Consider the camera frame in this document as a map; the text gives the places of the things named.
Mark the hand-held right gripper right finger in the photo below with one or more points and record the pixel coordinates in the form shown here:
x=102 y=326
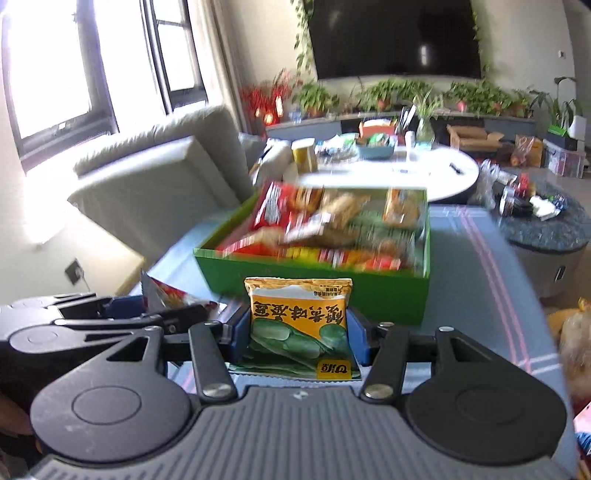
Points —
x=360 y=339

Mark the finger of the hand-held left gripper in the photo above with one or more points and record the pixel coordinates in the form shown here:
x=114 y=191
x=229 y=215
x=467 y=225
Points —
x=184 y=316
x=129 y=308

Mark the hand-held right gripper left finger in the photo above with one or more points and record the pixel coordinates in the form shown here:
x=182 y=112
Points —
x=238 y=337

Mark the red orange snack packet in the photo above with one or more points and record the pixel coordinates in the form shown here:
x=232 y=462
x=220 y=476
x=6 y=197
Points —
x=171 y=295

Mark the green cardboard box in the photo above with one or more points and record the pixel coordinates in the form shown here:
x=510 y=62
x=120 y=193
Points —
x=323 y=295

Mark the yellow green bean snack packet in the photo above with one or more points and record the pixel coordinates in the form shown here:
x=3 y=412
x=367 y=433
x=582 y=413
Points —
x=300 y=314

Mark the yellow red striped snack packet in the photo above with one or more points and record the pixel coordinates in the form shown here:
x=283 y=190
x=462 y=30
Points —
x=341 y=259

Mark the pale green snack packet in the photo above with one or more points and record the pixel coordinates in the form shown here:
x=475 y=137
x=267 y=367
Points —
x=388 y=236

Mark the crumb coated cake packet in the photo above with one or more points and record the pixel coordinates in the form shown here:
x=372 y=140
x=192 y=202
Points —
x=344 y=207

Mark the orange labelled cake packet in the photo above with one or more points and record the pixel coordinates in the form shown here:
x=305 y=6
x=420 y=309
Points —
x=401 y=207

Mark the red round cake snack packet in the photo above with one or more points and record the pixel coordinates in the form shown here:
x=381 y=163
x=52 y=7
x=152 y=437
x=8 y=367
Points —
x=272 y=203

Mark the blue striped cloth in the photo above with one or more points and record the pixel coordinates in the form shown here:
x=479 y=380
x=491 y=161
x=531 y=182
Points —
x=461 y=277

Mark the light fabric sofa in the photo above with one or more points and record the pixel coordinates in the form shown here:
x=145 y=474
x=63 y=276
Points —
x=152 y=175

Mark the white round table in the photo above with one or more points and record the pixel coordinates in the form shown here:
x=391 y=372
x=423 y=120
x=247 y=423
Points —
x=415 y=177

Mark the blue plastic basket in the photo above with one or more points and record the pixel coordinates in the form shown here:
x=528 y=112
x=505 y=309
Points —
x=376 y=150

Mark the yellow tin can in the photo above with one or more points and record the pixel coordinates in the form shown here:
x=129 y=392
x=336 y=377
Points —
x=304 y=157

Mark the glass plate with sweets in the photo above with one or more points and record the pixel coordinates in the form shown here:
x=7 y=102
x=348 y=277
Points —
x=337 y=148

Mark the black marker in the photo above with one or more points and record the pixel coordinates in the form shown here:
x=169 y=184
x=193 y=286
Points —
x=456 y=168

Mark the clear crinkled plastic bag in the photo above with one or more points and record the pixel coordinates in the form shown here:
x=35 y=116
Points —
x=487 y=184

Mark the dark round coffee table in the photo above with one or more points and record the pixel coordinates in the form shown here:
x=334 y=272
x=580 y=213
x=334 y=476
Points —
x=540 y=240

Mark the yellowish plastic bag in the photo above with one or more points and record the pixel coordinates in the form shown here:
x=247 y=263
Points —
x=572 y=350

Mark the orange plastic box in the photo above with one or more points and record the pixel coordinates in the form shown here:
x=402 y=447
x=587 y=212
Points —
x=374 y=127

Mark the glass vase with spider plant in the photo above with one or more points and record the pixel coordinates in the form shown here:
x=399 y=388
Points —
x=425 y=129

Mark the pen holder with pens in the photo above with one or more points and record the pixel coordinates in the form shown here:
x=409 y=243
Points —
x=405 y=121

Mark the open cardboard box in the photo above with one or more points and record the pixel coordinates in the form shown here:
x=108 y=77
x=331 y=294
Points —
x=475 y=138

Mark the red berry plant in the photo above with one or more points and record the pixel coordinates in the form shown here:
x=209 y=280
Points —
x=268 y=99

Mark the row of green potted plants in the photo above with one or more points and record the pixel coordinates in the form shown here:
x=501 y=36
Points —
x=314 y=97

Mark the plastic bag of oranges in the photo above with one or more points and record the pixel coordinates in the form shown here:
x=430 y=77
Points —
x=526 y=152

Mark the wide black framed window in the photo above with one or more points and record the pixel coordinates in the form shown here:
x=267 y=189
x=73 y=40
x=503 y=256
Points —
x=51 y=69

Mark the beige curtain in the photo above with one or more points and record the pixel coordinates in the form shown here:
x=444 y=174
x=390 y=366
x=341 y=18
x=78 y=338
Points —
x=221 y=60

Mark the grey television cabinet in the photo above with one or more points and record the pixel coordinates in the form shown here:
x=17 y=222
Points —
x=508 y=124

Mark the narrow black framed window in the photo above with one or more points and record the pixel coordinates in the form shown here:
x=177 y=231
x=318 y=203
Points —
x=178 y=50

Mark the clear storage box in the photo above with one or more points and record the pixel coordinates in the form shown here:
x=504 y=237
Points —
x=563 y=161

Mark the green and black box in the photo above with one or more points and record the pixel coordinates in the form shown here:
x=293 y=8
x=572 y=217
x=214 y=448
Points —
x=561 y=138

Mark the black flat television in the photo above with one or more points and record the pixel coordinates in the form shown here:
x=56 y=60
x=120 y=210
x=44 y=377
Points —
x=392 y=37

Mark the large leaf plant white pot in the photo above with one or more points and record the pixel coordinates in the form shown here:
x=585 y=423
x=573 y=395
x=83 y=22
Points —
x=577 y=124

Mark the wall socket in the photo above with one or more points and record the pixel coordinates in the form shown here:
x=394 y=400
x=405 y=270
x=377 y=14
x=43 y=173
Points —
x=74 y=272

